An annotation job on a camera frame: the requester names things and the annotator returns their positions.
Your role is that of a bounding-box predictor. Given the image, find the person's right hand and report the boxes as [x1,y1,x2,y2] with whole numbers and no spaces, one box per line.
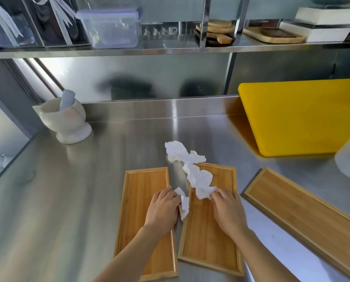
[210,188,249,239]

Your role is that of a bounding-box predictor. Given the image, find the person's left hand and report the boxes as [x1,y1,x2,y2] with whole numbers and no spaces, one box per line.
[144,186,182,231]

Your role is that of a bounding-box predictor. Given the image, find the small white paper towel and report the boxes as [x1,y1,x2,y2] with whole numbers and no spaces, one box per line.
[174,187,190,221]

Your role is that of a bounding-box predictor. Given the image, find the large white paper towel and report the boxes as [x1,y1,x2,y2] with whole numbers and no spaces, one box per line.
[165,140,218,200]

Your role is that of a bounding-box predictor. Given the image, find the person's left forearm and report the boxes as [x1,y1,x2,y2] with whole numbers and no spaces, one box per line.
[91,225,175,282]

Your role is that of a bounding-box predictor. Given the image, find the person's right forearm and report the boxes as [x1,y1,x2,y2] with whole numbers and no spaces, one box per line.
[230,227,300,282]

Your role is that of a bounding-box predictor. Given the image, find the short bamboo tray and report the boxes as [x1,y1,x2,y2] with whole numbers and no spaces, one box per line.
[114,167,179,282]
[178,162,245,277]

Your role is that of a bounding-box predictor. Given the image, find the long bamboo tray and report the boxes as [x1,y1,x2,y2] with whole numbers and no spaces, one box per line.
[241,166,350,282]

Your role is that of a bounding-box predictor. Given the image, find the yellow plastic cutting board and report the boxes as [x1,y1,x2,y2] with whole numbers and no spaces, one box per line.
[238,79,350,158]

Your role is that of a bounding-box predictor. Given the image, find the white stone mortar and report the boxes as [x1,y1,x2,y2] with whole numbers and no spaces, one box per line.
[32,97,93,145]

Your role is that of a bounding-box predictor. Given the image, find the white stone pestle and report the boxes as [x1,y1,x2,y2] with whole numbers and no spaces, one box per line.
[59,89,76,112]

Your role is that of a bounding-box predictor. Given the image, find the stainless steel shelf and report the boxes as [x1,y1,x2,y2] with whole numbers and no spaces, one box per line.
[0,0,350,96]

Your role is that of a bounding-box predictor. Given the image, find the dark round wooden plate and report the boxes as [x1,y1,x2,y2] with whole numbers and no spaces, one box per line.
[194,29,236,47]

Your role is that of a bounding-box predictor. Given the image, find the light oval wooden tray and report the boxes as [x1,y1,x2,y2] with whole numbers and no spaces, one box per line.
[242,26,306,44]

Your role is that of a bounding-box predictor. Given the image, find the light round wooden board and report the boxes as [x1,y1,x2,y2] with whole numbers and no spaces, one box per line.
[196,19,236,34]

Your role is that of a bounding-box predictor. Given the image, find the dark rectangular wooden tray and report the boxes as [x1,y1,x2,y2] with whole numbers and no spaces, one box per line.
[260,27,298,39]

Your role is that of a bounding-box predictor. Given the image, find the clear plastic box with lid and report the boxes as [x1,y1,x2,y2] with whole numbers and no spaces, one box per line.
[76,8,143,50]

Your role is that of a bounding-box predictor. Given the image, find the white flat box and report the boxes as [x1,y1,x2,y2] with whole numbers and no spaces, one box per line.
[294,7,350,26]
[279,20,350,43]

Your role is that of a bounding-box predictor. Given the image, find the clear plastic bin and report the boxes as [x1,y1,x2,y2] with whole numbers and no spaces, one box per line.
[0,0,44,48]
[31,0,91,47]

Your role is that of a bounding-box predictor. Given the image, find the white paper strips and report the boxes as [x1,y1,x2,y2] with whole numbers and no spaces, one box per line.
[0,0,77,47]

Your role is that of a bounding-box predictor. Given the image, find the light wooden board with handle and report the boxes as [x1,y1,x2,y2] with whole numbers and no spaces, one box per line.
[206,32,234,44]

